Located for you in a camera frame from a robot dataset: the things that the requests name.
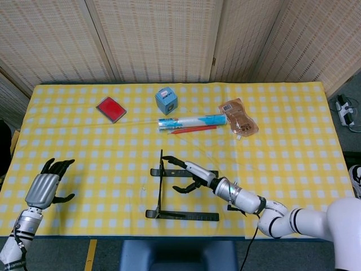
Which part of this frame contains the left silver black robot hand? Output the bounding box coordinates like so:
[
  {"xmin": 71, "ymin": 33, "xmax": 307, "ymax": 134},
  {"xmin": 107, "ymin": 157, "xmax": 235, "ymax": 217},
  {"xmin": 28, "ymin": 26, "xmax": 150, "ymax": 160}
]
[{"xmin": 24, "ymin": 158, "xmax": 76, "ymax": 210}]

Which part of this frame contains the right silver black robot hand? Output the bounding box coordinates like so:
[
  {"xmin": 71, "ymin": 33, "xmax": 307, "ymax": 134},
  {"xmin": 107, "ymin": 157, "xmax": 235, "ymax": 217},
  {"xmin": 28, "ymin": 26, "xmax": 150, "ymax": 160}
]
[{"xmin": 162, "ymin": 155, "xmax": 219, "ymax": 195}]

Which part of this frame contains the black folding laptop stand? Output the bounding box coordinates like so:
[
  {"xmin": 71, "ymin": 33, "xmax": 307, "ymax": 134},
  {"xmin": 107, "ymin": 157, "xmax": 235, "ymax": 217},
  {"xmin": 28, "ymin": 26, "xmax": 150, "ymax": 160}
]
[{"xmin": 145, "ymin": 149, "xmax": 220, "ymax": 222}]

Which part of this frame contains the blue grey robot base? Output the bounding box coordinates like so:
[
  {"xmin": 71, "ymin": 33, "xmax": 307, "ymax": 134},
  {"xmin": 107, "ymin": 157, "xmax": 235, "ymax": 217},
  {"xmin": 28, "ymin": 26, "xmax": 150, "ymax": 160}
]
[{"xmin": 120, "ymin": 239, "xmax": 239, "ymax": 271}]

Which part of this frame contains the yellow white checkered tablecloth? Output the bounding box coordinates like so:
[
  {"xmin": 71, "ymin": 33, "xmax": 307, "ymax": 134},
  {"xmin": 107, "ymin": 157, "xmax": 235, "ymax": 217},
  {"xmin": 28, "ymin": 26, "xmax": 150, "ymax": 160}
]
[{"xmin": 0, "ymin": 81, "xmax": 356, "ymax": 240}]

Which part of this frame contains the red pen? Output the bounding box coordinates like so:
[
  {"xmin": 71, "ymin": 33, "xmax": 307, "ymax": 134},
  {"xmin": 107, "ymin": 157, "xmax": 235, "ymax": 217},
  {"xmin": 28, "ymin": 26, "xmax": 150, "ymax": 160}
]
[{"xmin": 168, "ymin": 125, "xmax": 218, "ymax": 136}]

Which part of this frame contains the blue white tube package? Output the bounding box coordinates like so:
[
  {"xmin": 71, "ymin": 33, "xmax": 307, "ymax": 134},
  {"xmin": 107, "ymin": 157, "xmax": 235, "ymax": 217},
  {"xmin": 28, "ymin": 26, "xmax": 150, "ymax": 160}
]
[{"xmin": 157, "ymin": 113, "xmax": 228, "ymax": 132}]

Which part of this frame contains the black bulky object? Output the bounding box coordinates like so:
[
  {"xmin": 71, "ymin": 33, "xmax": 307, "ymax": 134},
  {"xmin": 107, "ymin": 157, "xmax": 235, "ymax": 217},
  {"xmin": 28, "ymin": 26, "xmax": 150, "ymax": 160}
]
[{"xmin": 0, "ymin": 120, "xmax": 12, "ymax": 176}]

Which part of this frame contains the brown spouted refill pouch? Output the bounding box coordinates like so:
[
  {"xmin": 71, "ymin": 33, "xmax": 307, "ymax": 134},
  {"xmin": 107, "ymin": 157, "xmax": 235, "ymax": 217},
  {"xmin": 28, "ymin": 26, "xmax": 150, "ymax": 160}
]
[{"xmin": 218, "ymin": 98, "xmax": 259, "ymax": 141}]

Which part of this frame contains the blue cube cardboard box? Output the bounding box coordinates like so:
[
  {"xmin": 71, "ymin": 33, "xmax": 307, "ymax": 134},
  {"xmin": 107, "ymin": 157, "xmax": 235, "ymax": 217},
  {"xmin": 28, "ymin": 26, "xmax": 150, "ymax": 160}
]
[{"xmin": 154, "ymin": 86, "xmax": 179, "ymax": 116}]

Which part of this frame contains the red card wallet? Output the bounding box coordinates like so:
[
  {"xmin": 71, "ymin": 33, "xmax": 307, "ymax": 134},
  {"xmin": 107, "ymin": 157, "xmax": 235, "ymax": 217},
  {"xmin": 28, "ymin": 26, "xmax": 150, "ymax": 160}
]
[{"xmin": 95, "ymin": 96, "xmax": 127, "ymax": 124}]

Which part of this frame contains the beige woven folding screen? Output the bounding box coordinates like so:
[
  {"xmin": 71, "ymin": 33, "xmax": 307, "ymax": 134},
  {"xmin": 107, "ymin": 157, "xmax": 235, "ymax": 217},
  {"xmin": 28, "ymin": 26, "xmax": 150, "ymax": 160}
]
[{"xmin": 0, "ymin": 0, "xmax": 361, "ymax": 98}]

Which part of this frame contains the white black sneaker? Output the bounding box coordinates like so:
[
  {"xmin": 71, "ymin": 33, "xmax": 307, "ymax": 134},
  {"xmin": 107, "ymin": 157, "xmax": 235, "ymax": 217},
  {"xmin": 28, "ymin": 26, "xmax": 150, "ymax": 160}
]
[{"xmin": 348, "ymin": 165, "xmax": 361, "ymax": 200}]

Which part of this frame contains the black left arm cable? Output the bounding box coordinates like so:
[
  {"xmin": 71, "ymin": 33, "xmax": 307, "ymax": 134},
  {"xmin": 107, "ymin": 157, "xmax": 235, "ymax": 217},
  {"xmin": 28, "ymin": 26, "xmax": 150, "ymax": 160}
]
[{"xmin": 11, "ymin": 228, "xmax": 29, "ymax": 271}]

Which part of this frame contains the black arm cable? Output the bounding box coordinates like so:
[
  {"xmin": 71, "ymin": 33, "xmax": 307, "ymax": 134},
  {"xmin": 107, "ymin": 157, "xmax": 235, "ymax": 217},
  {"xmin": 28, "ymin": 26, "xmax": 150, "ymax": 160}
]
[
  {"xmin": 11, "ymin": 228, "xmax": 29, "ymax": 271},
  {"xmin": 238, "ymin": 208, "xmax": 262, "ymax": 271}
]

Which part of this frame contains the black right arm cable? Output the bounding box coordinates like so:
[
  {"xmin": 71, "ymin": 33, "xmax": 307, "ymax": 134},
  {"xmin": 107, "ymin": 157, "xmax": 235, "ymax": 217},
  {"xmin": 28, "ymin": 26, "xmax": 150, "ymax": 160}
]
[{"xmin": 238, "ymin": 208, "xmax": 262, "ymax": 271}]

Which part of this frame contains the thin white floor cable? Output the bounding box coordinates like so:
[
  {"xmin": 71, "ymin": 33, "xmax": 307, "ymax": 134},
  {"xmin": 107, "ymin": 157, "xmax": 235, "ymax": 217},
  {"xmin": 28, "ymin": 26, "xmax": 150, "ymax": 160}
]
[{"xmin": 347, "ymin": 97, "xmax": 361, "ymax": 133}]

